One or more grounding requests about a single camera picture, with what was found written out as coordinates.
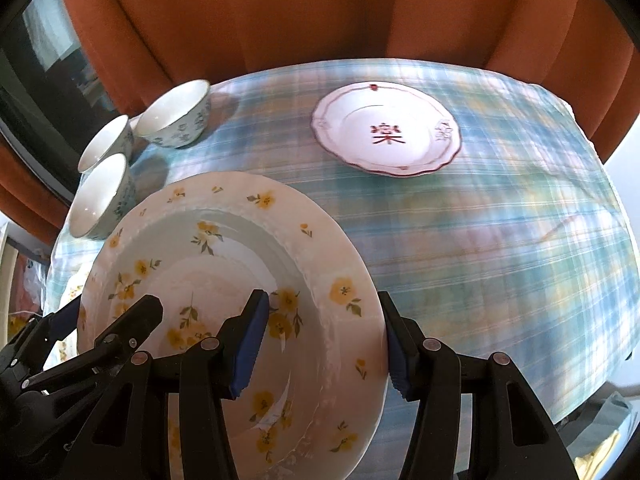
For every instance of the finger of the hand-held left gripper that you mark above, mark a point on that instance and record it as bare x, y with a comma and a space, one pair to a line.
142, 312
62, 320

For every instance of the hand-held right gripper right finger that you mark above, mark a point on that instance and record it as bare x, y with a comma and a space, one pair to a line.
397, 360

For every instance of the white plate red trim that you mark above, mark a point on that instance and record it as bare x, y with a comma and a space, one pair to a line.
350, 125

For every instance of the dark glass window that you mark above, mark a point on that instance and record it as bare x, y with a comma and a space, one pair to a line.
40, 85

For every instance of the white bowl blue floral print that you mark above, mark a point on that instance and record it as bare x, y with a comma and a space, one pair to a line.
97, 200
172, 110
105, 145

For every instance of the pastel plaid tablecloth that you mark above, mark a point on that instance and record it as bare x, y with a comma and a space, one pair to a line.
450, 260

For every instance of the yellow flower print plate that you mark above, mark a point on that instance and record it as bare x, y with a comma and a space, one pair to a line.
225, 240

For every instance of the orange curtain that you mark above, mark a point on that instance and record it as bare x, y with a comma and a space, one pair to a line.
300, 10

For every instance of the crumpled plastic bag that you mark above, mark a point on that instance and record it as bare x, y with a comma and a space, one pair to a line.
30, 285

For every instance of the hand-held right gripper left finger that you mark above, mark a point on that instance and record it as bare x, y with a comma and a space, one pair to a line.
247, 345

